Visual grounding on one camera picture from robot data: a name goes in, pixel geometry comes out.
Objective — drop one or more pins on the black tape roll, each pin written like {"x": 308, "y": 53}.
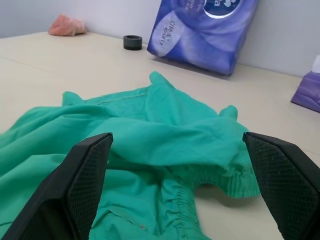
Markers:
{"x": 132, "y": 42}

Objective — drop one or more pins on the small purple tissue box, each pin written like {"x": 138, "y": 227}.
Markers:
{"x": 308, "y": 91}

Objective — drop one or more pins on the green shorts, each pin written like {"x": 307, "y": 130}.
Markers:
{"x": 140, "y": 130}

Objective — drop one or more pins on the pink crumpled cloth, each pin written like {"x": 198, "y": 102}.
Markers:
{"x": 67, "y": 26}

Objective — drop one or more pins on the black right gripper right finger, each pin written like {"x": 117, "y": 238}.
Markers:
{"x": 285, "y": 185}

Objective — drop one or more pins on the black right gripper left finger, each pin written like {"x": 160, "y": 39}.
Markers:
{"x": 62, "y": 190}

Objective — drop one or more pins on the large blue tissue pack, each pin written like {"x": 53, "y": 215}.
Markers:
{"x": 200, "y": 32}

